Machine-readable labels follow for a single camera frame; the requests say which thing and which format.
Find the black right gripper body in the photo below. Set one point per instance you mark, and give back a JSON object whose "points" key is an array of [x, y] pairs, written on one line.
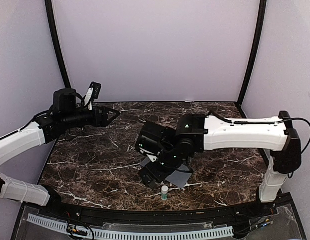
{"points": [[159, 174]]}

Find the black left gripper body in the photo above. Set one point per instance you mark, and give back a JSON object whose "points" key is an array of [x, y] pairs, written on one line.
{"points": [[96, 122]]}

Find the green white glue stick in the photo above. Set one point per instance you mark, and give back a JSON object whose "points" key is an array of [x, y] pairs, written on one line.
{"points": [[164, 192]]}

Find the blue-grey envelope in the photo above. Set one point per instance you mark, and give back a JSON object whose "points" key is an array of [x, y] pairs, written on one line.
{"points": [[179, 175]]}

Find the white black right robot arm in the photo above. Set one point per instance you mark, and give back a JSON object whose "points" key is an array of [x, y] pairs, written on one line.
{"points": [[167, 151]]}

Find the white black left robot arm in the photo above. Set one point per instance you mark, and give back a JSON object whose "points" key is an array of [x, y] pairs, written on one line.
{"points": [[69, 110]]}

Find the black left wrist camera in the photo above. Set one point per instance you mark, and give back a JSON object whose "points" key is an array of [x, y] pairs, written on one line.
{"points": [[96, 87]]}

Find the white slotted cable duct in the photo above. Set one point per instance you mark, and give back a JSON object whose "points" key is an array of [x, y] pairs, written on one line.
{"points": [[113, 231]]}

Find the black front table rail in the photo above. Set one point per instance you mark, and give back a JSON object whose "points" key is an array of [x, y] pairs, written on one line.
{"points": [[234, 214]]}

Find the black left frame post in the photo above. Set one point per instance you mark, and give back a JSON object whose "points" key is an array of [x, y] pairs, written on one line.
{"points": [[56, 43]]}

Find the black frame post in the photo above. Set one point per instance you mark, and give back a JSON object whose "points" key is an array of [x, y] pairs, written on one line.
{"points": [[56, 43], [253, 52]]}

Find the black right frame post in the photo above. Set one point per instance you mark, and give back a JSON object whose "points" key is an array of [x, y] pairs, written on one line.
{"points": [[253, 52]]}

